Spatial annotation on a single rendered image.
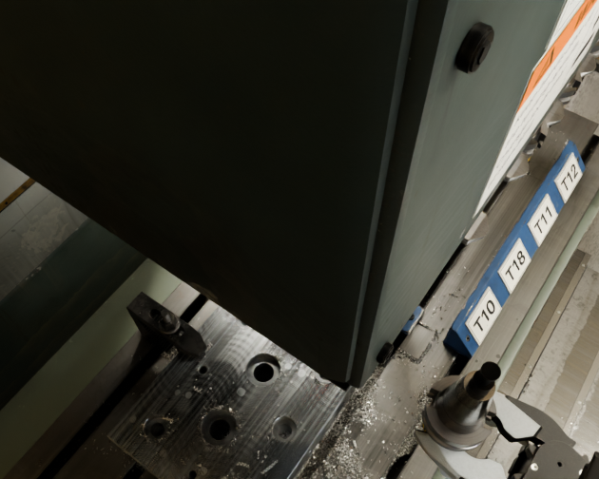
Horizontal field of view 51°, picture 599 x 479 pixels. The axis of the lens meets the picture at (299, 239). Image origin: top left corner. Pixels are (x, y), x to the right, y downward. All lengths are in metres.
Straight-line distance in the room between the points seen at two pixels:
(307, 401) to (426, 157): 0.73
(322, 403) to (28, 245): 0.55
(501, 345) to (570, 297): 0.32
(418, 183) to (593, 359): 1.13
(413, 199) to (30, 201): 0.92
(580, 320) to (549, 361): 0.12
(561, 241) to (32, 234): 0.90
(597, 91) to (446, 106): 1.39
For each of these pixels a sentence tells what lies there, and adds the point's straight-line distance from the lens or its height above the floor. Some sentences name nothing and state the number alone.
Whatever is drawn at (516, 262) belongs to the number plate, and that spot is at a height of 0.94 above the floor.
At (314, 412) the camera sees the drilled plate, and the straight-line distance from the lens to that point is 0.88.
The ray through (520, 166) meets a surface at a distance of 0.83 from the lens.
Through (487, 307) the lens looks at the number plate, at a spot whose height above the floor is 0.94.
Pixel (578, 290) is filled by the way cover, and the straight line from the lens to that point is 1.37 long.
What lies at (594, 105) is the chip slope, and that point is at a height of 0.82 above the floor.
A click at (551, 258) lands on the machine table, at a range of 1.16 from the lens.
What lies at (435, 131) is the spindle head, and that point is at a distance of 0.16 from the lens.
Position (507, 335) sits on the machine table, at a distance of 1.06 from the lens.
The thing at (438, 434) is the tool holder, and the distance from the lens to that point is 0.59.
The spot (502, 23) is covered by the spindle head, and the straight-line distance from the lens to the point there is 0.17.
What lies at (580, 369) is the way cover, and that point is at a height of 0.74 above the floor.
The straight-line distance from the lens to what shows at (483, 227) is 0.77.
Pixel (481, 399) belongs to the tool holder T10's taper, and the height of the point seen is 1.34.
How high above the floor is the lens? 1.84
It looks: 59 degrees down
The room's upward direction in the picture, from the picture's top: 1 degrees counter-clockwise
